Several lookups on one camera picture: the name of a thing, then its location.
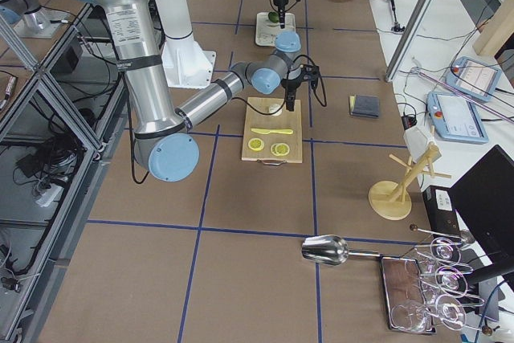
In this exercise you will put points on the far teach pendant tablet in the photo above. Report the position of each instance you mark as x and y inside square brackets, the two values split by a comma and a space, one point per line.
[474, 78]

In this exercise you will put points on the wooden mug tree stand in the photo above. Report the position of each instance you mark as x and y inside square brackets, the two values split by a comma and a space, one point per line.
[390, 199]

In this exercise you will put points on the cream bear tray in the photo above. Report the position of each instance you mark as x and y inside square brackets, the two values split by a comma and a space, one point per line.
[267, 29]

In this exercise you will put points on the green avocado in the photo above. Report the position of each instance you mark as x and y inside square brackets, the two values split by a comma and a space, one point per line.
[273, 17]

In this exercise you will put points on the white steamed bun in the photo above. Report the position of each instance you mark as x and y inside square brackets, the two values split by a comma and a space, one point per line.
[275, 109]

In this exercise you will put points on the glass goblet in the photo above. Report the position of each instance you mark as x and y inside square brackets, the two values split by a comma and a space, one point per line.
[444, 248]
[412, 316]
[451, 282]

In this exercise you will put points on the lemon slice near handle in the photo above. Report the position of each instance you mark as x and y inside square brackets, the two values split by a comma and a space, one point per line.
[256, 144]

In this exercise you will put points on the near teach pendant tablet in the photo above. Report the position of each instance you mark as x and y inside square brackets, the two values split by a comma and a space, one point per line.
[455, 119]

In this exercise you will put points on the black monitor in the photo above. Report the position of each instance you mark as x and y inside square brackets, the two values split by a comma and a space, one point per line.
[483, 198]

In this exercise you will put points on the aluminium frame post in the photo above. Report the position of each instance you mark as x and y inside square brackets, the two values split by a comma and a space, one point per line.
[407, 39]

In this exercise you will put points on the yellow plastic knife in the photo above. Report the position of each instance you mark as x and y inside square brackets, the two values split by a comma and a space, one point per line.
[273, 131]

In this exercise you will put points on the wooden cutting board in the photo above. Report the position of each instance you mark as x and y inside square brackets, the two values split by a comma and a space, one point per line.
[275, 135]

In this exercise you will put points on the metal scoop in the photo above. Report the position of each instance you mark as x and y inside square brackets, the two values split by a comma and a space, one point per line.
[332, 250]

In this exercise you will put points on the teach pendant tablet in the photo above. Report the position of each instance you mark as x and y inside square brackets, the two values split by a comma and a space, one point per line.
[474, 78]
[455, 119]

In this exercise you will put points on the black tray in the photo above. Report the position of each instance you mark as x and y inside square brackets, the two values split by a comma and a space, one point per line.
[400, 282]

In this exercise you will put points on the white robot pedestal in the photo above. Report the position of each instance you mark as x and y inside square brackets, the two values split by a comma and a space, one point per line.
[185, 63]

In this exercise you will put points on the grey folded cloth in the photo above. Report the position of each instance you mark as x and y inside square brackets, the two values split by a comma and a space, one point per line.
[364, 106]

